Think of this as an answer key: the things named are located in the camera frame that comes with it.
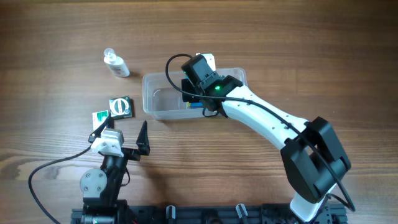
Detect blue yellow VapoDrops box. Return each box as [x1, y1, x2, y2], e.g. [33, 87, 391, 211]
[186, 102, 204, 109]

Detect right black cable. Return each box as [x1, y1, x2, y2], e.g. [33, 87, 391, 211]
[165, 54, 356, 213]

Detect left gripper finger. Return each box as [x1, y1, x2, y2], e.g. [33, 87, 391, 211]
[91, 116, 113, 139]
[136, 120, 150, 150]

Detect clear plastic container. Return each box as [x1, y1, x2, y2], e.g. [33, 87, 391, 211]
[142, 67, 247, 120]

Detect left black cable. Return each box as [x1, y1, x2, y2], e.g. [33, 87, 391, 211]
[27, 132, 100, 224]

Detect white sanitizer bottle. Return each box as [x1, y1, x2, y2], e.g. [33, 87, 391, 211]
[103, 48, 130, 77]

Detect dark green round-logo box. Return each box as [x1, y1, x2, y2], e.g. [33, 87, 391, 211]
[109, 96, 133, 119]

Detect white green flat box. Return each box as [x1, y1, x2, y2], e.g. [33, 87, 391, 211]
[92, 110, 109, 131]

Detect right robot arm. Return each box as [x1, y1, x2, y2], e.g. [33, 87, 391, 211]
[181, 76, 353, 223]

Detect white Hansaplast plaster box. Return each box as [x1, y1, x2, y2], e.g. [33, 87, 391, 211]
[196, 53, 216, 71]

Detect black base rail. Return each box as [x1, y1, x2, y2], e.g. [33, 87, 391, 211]
[70, 202, 348, 224]

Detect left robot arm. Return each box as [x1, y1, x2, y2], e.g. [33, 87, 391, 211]
[71, 116, 150, 224]

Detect black cable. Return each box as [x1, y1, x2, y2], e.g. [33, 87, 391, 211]
[165, 54, 356, 213]
[27, 132, 100, 224]

